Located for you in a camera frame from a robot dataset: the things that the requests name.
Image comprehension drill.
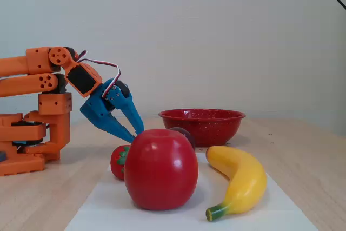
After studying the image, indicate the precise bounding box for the yellow toy banana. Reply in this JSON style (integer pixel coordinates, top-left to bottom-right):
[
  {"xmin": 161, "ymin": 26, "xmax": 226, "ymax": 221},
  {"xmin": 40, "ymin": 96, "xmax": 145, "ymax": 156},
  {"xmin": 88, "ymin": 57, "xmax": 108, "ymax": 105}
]
[{"xmin": 205, "ymin": 146, "xmax": 268, "ymax": 222}]

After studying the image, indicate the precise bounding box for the red toy strawberry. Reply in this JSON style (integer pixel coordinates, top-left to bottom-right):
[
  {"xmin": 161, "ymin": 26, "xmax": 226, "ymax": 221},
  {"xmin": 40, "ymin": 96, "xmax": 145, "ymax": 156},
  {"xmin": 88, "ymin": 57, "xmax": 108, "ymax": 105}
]
[{"xmin": 110, "ymin": 144, "xmax": 131, "ymax": 181}]

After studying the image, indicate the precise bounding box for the red speckled bowl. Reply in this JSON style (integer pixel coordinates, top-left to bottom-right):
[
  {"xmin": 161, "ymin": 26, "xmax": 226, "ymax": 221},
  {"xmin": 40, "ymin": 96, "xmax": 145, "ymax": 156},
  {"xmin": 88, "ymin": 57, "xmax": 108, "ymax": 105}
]
[{"xmin": 158, "ymin": 108, "xmax": 247, "ymax": 147}]

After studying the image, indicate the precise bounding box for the orange robot base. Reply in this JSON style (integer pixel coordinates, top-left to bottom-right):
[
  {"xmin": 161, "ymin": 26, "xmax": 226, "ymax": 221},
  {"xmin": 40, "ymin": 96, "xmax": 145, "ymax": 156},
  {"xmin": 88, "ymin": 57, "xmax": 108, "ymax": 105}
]
[{"xmin": 0, "ymin": 113, "xmax": 47, "ymax": 177}]

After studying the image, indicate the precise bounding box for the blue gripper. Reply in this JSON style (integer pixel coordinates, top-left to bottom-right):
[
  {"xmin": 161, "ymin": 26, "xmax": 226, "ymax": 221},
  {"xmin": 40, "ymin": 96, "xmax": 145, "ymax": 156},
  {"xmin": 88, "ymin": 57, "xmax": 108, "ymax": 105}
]
[{"xmin": 79, "ymin": 78, "xmax": 145, "ymax": 143}]

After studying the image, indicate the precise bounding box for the dark purple toy plum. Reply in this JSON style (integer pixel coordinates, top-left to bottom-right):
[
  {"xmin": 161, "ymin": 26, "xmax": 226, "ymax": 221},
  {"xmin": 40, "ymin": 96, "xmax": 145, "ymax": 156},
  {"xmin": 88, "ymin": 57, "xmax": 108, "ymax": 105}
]
[{"xmin": 168, "ymin": 127, "xmax": 196, "ymax": 151}]

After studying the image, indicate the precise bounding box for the red white black servo cable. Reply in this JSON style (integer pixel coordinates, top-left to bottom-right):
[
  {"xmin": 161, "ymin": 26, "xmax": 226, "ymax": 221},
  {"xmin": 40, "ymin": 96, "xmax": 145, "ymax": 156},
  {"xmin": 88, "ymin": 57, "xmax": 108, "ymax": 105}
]
[{"xmin": 73, "ymin": 50, "xmax": 122, "ymax": 98}]

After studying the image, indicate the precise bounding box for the white paper sheet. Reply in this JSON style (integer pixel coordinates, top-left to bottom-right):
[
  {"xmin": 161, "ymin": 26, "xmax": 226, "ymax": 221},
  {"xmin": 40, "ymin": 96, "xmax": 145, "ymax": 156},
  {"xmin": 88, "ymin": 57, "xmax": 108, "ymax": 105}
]
[{"xmin": 64, "ymin": 151, "xmax": 320, "ymax": 231}]

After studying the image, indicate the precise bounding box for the red toy apple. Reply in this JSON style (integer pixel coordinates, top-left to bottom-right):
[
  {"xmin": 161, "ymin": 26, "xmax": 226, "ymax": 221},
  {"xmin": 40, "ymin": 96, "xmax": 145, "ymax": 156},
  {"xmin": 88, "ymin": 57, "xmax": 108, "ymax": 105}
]
[{"xmin": 123, "ymin": 129, "xmax": 199, "ymax": 212}]

